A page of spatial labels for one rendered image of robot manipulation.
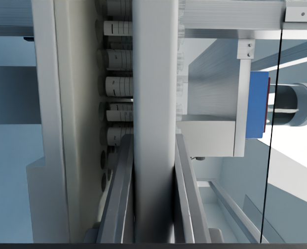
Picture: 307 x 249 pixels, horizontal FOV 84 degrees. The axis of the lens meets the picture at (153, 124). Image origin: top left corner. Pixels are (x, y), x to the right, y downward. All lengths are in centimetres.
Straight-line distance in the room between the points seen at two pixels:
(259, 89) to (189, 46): 352
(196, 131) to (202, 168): 426
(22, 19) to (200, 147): 52
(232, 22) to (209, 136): 28
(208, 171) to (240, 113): 434
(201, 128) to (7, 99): 66
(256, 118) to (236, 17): 28
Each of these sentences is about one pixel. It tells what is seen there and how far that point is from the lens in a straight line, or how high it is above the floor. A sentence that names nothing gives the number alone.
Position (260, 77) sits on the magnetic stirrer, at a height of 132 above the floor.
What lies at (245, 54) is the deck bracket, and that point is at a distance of 54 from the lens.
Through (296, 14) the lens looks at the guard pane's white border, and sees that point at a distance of 54.
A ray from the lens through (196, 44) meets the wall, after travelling 409.
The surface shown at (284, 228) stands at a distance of 63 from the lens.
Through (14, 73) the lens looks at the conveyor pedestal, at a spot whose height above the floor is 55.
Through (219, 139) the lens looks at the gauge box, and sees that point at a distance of 51.
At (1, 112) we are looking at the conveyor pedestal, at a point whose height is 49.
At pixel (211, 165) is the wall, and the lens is 478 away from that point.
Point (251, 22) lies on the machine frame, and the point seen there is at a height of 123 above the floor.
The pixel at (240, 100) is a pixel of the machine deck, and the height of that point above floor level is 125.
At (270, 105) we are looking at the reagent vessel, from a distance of 64.
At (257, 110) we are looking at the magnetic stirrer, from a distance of 59.
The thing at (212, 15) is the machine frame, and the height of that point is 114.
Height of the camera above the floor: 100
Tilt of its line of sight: 1 degrees up
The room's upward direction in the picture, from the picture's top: 90 degrees clockwise
